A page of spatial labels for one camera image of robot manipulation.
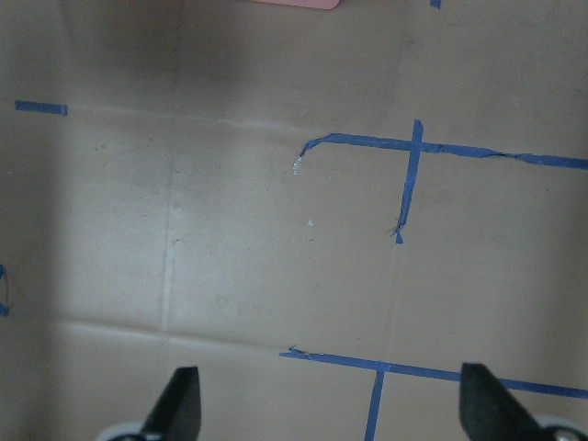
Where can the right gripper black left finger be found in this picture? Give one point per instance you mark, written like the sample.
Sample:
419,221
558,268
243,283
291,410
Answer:
176,414

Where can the pink plastic box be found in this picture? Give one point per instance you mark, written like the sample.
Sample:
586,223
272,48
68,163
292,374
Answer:
313,4

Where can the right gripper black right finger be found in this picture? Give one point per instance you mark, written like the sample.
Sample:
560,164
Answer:
488,411

